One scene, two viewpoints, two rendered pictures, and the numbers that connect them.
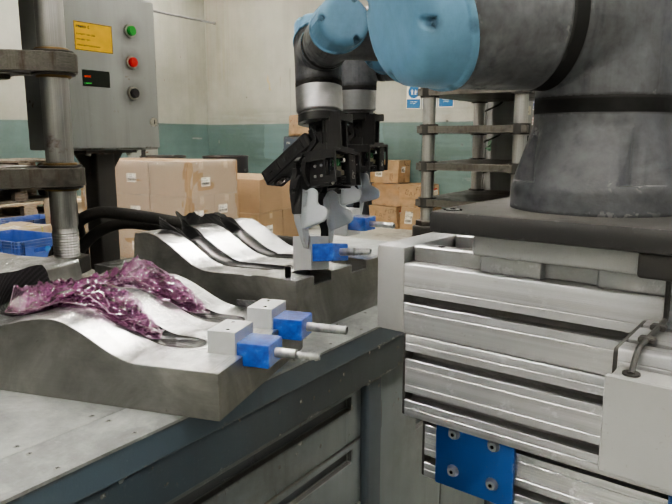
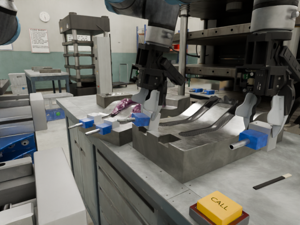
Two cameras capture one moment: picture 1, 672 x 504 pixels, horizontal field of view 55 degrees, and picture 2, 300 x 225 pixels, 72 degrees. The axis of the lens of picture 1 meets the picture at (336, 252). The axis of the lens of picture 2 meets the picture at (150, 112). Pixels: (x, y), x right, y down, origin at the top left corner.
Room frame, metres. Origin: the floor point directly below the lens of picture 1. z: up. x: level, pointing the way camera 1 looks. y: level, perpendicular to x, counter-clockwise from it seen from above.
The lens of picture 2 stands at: (1.25, -0.53, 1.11)
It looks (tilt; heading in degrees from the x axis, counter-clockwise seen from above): 15 degrees down; 112
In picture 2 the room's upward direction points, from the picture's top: straight up
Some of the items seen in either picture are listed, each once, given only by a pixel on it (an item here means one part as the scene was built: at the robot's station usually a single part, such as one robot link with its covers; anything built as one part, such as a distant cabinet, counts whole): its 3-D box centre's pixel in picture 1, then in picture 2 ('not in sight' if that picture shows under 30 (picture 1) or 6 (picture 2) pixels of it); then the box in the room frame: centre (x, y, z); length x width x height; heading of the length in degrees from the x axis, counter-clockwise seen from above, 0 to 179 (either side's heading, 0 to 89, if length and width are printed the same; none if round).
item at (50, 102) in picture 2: not in sight; (54, 101); (-1.83, 2.29, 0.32); 0.60 x 0.40 x 0.22; 60
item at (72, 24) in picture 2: not in sight; (87, 60); (-2.28, 3.90, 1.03); 1.54 x 0.94 x 2.06; 146
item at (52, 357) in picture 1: (98, 321); (139, 111); (0.85, 0.33, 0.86); 0.50 x 0.26 x 0.11; 73
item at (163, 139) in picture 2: (348, 271); (169, 144); (1.10, -0.02, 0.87); 0.05 x 0.05 x 0.04; 55
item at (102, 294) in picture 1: (102, 289); (140, 103); (0.85, 0.32, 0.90); 0.26 x 0.18 x 0.08; 73
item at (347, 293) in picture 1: (234, 263); (211, 126); (1.19, 0.19, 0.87); 0.50 x 0.26 x 0.14; 55
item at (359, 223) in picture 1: (366, 223); (250, 139); (1.29, -0.06, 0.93); 0.13 x 0.05 x 0.05; 55
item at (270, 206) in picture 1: (230, 213); not in sight; (6.20, 1.03, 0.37); 1.20 x 0.82 x 0.74; 64
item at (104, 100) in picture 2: not in sight; (114, 99); (0.52, 0.63, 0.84); 0.20 x 0.15 x 0.07; 55
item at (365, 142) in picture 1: (360, 143); (264, 65); (1.30, -0.05, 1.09); 0.09 x 0.08 x 0.12; 55
